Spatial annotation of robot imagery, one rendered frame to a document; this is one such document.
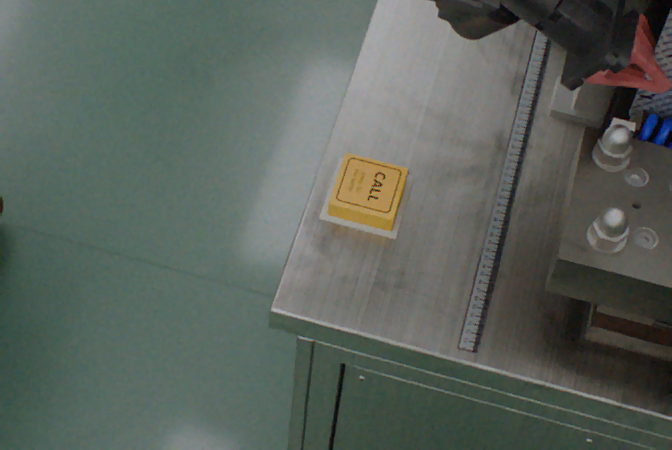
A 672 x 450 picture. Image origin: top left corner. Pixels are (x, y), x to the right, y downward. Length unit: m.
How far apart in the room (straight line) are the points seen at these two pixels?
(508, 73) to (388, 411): 0.41
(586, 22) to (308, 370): 0.47
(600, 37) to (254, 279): 1.25
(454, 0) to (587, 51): 0.15
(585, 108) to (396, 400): 0.38
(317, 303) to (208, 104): 1.33
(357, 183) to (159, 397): 0.98
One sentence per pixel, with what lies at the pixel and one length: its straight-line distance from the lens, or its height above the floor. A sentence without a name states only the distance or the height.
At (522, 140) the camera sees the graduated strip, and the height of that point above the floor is 0.90.
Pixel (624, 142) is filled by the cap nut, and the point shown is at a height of 1.07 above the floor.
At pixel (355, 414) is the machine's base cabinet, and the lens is 1.46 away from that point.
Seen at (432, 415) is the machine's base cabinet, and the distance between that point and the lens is 1.42.
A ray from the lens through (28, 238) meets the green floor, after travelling 2.44.
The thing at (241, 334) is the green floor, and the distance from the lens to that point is 2.31.
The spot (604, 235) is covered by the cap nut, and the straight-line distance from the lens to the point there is 1.22.
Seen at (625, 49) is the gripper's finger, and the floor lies 1.14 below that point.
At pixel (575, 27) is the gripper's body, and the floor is 1.15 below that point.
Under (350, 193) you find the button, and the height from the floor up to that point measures 0.92.
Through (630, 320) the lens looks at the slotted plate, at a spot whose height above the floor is 0.94.
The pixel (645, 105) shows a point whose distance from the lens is 1.33.
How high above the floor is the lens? 2.03
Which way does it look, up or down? 55 degrees down
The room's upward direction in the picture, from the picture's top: 7 degrees clockwise
